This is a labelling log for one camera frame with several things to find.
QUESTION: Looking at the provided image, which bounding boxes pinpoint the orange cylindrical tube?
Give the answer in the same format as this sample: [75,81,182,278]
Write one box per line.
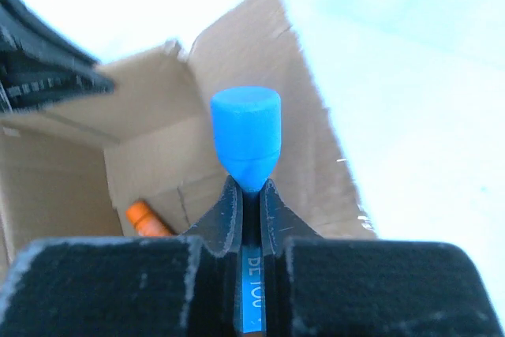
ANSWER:
[125,200,174,237]

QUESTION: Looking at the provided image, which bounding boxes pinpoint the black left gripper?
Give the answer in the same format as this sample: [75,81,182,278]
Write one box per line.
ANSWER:
[1,0,114,114]

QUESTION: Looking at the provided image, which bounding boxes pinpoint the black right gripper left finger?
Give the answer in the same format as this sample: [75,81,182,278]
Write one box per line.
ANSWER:
[1,178,243,336]

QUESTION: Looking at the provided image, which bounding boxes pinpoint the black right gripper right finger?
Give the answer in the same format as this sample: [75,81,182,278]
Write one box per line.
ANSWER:
[260,181,503,336]

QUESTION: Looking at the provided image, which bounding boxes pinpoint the blue cylindrical tube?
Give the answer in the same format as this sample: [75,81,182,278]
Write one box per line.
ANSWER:
[210,86,282,336]

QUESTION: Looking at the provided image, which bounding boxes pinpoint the brown cardboard express box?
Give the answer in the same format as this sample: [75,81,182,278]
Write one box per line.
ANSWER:
[1,0,375,271]

